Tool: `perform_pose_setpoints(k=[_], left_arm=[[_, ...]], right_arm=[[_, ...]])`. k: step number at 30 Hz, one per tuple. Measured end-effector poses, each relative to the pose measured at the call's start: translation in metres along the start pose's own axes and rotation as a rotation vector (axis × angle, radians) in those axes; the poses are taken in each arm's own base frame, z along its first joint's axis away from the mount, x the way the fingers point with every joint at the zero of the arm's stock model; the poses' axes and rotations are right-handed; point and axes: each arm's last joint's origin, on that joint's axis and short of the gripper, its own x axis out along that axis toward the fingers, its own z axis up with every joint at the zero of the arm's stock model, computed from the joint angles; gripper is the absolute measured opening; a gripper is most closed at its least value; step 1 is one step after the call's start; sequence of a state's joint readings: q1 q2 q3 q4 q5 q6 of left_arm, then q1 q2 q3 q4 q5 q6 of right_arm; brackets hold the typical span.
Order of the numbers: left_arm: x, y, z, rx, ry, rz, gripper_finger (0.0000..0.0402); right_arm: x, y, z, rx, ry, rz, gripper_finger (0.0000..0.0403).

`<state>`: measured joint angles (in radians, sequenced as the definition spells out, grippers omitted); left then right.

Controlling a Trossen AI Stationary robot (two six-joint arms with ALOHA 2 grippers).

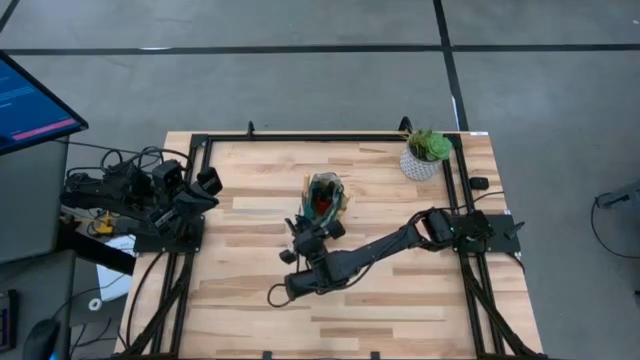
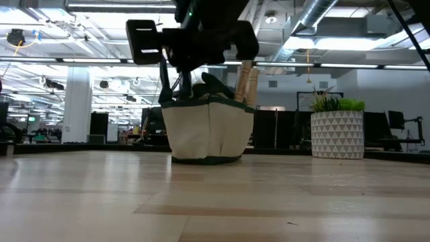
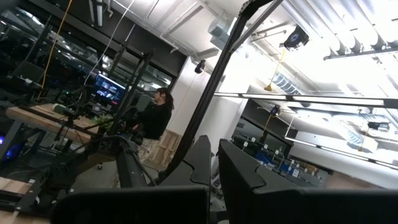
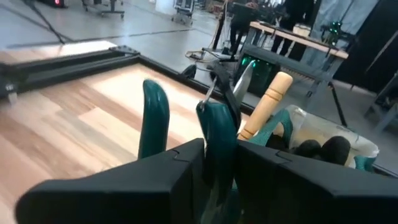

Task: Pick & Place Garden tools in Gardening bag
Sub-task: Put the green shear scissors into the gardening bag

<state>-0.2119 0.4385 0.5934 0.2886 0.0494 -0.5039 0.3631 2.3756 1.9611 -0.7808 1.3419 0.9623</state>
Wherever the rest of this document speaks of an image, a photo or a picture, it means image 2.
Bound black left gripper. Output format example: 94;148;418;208
125;13;260;105

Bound black monitor on arm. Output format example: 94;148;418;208
387;110;425;144

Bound beige green gardening tool bag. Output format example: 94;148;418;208
160;95;256;166

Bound white building pillar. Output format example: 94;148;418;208
61;66;94;145

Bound black office partition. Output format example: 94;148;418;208
252;109;312;151

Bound green artificial plant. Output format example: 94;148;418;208
310;85;367;114

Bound white triangle patterned plant pot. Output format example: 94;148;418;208
310;110;366;161

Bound black table edge rail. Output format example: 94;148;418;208
0;141;430;165

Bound silver ceiling air duct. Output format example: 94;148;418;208
267;0;340;65

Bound black diagonal frame strut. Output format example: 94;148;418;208
385;0;430;73

